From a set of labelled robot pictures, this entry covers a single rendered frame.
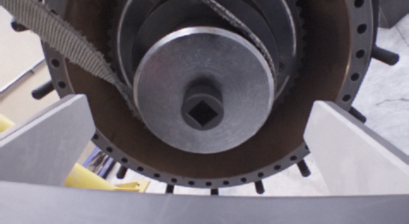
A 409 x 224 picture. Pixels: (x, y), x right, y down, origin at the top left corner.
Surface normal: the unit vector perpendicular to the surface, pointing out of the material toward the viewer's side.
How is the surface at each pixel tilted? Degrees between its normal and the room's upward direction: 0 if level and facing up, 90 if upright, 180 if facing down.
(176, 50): 90
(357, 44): 90
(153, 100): 90
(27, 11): 93
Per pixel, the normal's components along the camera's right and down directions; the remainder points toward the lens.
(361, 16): -0.02, 0.50
